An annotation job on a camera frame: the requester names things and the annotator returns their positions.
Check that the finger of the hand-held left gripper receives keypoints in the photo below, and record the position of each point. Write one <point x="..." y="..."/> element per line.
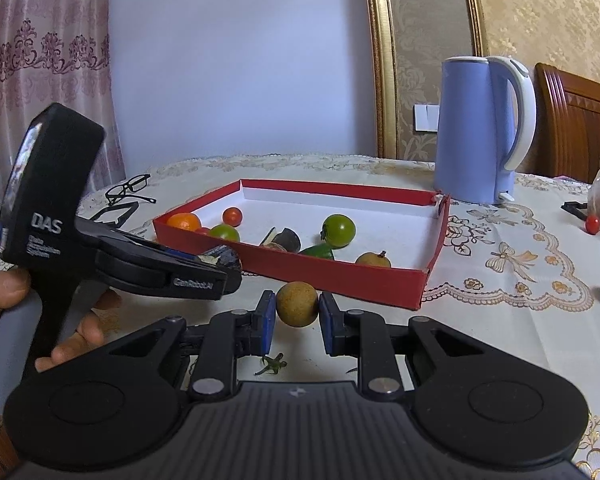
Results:
<point x="185" y="254"/>
<point x="232" y="277"/>

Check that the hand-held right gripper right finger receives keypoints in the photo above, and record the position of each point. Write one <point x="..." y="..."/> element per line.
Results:
<point x="328" y="322"/>

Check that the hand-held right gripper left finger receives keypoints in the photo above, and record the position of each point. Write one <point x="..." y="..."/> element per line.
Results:
<point x="266" y="322"/>

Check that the dark sugarcane piece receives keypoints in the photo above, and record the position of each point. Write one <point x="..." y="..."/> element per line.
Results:
<point x="286" y="239"/>
<point x="222" y="257"/>

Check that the small orange-red cherry tomato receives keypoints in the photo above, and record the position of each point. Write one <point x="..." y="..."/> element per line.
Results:
<point x="203" y="230"/>

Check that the tan longan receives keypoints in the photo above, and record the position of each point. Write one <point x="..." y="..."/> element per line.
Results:
<point x="373" y="259"/>
<point x="296" y="304"/>

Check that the red cardboard box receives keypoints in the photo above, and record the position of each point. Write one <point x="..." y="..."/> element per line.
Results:
<point x="330" y="280"/>

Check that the small green tomato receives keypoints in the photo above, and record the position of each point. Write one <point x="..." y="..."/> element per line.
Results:
<point x="223" y="233"/>

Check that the green cucumber slice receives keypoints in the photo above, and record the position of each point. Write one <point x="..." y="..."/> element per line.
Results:
<point x="317" y="251"/>

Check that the large green tomato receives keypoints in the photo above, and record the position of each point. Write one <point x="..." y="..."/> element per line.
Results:
<point x="339" y="230"/>

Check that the person's left hand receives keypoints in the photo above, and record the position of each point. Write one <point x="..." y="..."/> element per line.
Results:
<point x="5" y="295"/>

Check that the orange mandarin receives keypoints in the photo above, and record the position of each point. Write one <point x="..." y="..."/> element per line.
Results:
<point x="184" y="221"/>

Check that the green tomato calyx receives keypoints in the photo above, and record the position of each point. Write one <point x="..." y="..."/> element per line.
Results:
<point x="272" y="364"/>

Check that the black eyeglasses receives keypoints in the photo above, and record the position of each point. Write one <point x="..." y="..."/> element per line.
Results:
<point x="130" y="182"/>

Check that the pink lace curtain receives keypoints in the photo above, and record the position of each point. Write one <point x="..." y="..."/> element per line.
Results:
<point x="45" y="45"/>

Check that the cream embroidered tablecloth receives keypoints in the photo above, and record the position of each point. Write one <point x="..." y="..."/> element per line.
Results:
<point x="505" y="285"/>

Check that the blue electric kettle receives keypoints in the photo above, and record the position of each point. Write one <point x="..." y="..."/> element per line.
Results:
<point x="472" y="135"/>

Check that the small black plastic part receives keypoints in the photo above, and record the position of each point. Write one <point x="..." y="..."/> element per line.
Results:
<point x="575" y="207"/>

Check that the small red cherry tomato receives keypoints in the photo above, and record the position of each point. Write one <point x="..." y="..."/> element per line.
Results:
<point x="592" y="223"/>

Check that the brown wooden chair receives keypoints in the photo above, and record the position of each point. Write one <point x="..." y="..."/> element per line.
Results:
<point x="580" y="125"/>

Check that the black rectangular plastic frame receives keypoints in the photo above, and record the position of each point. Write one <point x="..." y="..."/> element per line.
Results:
<point x="130" y="205"/>

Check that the white wall light switch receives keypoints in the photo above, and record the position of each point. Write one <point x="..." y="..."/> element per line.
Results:
<point x="425" y="117"/>

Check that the gold framed wall panel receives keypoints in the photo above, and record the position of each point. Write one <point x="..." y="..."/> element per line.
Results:
<point x="430" y="35"/>

